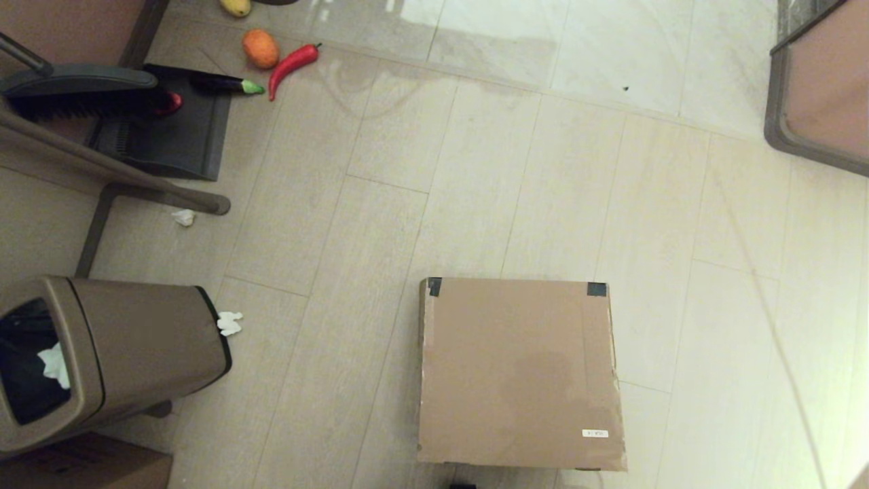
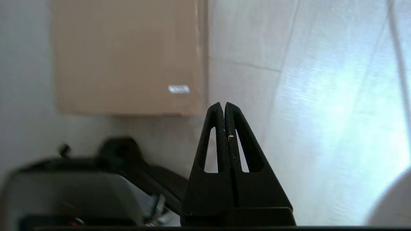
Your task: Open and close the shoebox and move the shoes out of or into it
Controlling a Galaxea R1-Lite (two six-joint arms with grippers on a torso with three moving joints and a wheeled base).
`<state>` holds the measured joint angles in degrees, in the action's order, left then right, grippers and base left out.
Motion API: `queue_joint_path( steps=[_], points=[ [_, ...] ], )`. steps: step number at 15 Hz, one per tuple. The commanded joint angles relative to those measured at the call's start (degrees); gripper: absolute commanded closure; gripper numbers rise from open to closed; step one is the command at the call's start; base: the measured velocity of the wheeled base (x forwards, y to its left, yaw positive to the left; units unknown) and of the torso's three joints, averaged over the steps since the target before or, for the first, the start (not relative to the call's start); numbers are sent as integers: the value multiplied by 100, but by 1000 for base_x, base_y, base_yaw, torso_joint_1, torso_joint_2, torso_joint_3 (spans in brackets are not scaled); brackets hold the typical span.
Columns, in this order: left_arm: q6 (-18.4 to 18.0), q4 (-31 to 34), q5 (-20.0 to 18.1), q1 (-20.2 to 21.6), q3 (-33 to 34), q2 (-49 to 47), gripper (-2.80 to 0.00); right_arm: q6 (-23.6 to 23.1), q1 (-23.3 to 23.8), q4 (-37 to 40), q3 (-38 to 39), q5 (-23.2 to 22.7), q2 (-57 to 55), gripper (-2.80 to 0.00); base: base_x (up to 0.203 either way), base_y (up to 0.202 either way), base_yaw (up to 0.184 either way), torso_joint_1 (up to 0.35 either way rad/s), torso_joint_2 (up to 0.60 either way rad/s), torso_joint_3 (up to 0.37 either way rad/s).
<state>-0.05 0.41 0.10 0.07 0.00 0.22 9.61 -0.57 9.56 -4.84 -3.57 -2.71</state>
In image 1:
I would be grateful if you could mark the brown cardboard shoe box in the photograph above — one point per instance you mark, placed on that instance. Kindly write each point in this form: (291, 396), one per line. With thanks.
(519, 373)

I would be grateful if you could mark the white crumpled tissue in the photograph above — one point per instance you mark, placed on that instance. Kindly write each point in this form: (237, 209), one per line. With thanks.
(229, 323)
(183, 217)
(54, 367)

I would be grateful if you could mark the red chili pepper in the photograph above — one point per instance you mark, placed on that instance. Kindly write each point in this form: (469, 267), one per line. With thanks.
(290, 64)

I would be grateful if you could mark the orange toy fruit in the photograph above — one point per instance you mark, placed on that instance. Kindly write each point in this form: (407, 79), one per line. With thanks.
(261, 49)

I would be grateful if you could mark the toy eggplant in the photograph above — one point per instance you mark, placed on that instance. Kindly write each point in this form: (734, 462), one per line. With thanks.
(220, 84)

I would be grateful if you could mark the dark grey dustpan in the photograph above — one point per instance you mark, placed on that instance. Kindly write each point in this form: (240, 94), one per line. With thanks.
(170, 142)

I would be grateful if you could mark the dark round object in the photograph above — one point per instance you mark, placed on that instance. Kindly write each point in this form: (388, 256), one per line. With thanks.
(275, 1)

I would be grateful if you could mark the small red toy fruit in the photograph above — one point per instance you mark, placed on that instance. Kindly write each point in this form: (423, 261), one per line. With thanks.
(174, 102)

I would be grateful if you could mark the yellow toy fruit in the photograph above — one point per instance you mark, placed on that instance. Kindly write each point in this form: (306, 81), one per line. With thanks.
(235, 7)

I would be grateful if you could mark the brown trash bin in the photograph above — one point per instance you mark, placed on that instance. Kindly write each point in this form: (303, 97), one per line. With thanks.
(136, 339)

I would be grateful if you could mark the black broom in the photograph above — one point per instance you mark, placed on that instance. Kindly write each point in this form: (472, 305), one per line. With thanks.
(81, 102)

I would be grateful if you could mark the closed brown cardboard carton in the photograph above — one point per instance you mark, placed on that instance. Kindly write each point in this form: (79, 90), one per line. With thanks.
(81, 468)

